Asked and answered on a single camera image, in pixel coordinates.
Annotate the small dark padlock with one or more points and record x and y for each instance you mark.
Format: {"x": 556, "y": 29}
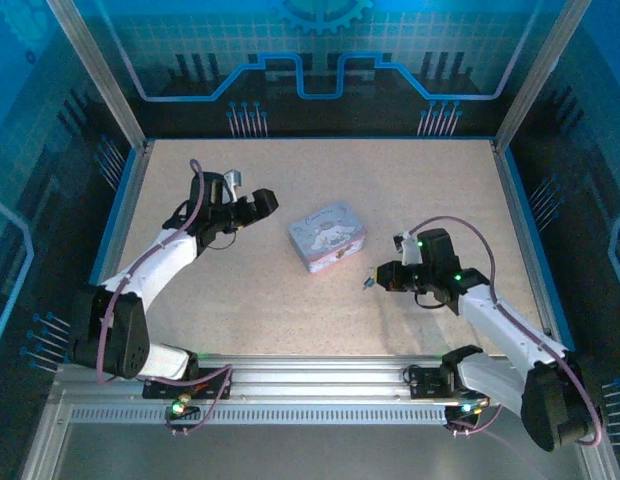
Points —
{"x": 368, "y": 284}

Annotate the pastel cartoon tin box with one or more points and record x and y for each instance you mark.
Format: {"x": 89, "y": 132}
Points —
{"x": 325, "y": 235}

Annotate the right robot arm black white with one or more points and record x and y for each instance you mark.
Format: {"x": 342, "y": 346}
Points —
{"x": 550, "y": 415}

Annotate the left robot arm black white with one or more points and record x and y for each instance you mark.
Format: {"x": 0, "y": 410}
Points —
{"x": 120, "y": 340}

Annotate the blue table edge strip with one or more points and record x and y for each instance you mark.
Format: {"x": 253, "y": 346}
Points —
{"x": 535, "y": 240}
{"x": 110, "y": 235}

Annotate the small lit controller board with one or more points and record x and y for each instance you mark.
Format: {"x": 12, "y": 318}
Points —
{"x": 465, "y": 410}
{"x": 179, "y": 409}

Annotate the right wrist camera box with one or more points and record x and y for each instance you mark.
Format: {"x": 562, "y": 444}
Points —
{"x": 410, "y": 252}

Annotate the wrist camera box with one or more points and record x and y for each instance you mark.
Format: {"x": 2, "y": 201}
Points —
{"x": 410, "y": 252}
{"x": 233, "y": 179}

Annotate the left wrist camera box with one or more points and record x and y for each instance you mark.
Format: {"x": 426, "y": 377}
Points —
{"x": 233, "y": 179}

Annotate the aluminium table side rail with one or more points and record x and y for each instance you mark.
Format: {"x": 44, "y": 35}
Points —
{"x": 511, "y": 200}
{"x": 122, "y": 225}

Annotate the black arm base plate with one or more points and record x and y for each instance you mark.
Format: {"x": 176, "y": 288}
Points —
{"x": 162, "y": 387}
{"x": 425, "y": 385}

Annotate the aluminium mounting rail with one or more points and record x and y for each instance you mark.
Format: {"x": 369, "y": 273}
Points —
{"x": 315, "y": 375}

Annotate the aluminium frame post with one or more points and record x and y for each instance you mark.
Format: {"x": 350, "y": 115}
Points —
{"x": 540, "y": 75}
{"x": 99, "y": 75}

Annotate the aluminium outer frame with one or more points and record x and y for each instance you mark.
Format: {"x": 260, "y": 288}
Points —
{"x": 46, "y": 440}

